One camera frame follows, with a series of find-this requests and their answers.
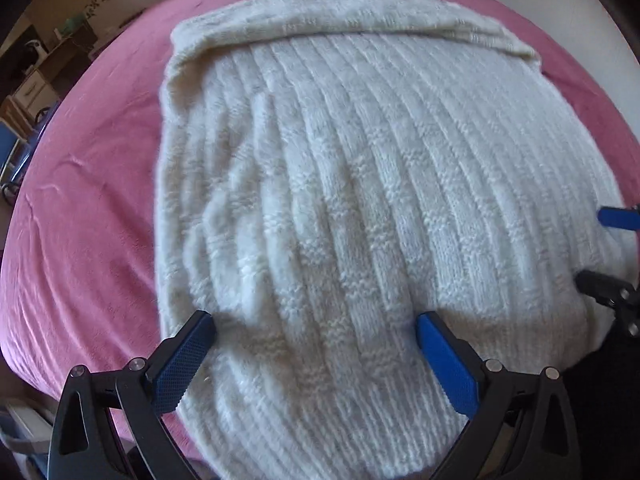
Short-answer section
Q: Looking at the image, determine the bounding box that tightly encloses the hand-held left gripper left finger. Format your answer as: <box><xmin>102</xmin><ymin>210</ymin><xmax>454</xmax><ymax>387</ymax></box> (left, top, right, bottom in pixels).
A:
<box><xmin>47</xmin><ymin>310</ymin><xmax>217</xmax><ymax>480</ymax></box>

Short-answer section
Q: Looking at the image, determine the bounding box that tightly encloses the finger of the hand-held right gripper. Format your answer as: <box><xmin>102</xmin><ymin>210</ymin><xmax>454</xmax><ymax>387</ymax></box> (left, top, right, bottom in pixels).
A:
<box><xmin>597</xmin><ymin>203</ymin><xmax>640</xmax><ymax>234</ymax></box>
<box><xmin>575</xmin><ymin>270</ymin><xmax>640</xmax><ymax>337</ymax></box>

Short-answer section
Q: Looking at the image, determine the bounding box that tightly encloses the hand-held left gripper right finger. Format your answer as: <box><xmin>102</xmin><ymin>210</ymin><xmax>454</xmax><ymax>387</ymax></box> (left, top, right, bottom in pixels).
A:
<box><xmin>416</xmin><ymin>311</ymin><xmax>583</xmax><ymax>480</ymax></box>

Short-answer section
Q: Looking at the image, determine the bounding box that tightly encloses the white knit sweater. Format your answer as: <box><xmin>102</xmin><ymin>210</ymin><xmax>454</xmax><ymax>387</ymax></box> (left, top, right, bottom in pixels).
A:
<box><xmin>151</xmin><ymin>0</ymin><xmax>635</xmax><ymax>480</ymax></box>

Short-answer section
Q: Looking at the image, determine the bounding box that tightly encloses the person's dark clothing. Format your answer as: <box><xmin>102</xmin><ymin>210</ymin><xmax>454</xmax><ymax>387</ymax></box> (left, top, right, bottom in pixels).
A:
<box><xmin>562</xmin><ymin>330</ymin><xmax>640</xmax><ymax>480</ymax></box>

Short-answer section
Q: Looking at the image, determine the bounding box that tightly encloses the pink bed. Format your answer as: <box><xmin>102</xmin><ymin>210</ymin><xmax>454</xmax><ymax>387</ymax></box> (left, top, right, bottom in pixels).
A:
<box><xmin>0</xmin><ymin>0</ymin><xmax>640</xmax><ymax>467</ymax></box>

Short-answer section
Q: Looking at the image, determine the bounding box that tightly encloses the blue metal chair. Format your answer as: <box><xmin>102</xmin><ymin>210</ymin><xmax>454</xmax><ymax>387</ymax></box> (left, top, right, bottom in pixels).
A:
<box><xmin>0</xmin><ymin>122</ymin><xmax>32</xmax><ymax>187</ymax></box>

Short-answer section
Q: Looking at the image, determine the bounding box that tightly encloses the wooden desk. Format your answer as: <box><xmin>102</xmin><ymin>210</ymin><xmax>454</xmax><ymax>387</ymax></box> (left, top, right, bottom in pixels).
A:
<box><xmin>11</xmin><ymin>10</ymin><xmax>103</xmax><ymax>127</ymax></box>

